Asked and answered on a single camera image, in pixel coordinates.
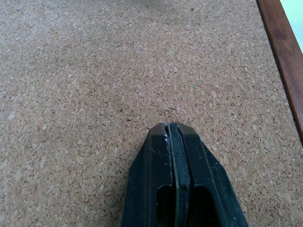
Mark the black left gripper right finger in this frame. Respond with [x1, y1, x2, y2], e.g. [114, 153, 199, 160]
[168, 122, 249, 227]

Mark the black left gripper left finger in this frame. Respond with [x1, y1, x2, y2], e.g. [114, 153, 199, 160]
[121, 122, 178, 227]

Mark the cork board with wooden frame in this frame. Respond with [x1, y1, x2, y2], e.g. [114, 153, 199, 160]
[0, 0, 303, 227]

